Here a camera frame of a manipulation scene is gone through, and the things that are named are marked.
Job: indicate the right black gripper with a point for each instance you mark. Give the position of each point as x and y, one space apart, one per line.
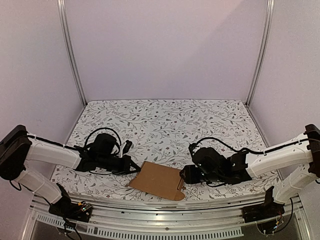
190 175

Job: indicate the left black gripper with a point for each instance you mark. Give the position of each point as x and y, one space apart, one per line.
125 166

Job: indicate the brown cardboard paper box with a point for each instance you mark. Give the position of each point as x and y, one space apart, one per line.
159 180

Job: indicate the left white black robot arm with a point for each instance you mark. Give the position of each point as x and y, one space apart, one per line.
18 147

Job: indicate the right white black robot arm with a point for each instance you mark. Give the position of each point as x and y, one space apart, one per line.
302 151

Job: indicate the floral patterned table mat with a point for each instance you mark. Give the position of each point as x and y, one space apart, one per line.
161 131

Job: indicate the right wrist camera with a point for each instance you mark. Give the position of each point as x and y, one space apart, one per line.
192 149

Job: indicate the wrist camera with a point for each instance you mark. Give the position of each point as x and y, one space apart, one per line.
192 149
124 149

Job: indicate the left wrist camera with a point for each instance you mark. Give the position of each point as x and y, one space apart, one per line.
124 149

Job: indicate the aluminium front rail frame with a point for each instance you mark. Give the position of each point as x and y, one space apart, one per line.
116 219

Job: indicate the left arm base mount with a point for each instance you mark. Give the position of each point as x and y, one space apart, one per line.
64 208

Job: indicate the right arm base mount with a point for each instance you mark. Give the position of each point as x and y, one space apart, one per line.
265 210

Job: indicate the left aluminium corner post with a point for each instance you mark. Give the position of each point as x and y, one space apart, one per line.
70 52

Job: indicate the aluminium corner post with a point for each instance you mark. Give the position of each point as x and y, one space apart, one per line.
70 52
262 51

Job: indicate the right aluminium corner post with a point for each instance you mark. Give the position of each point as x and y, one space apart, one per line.
262 51

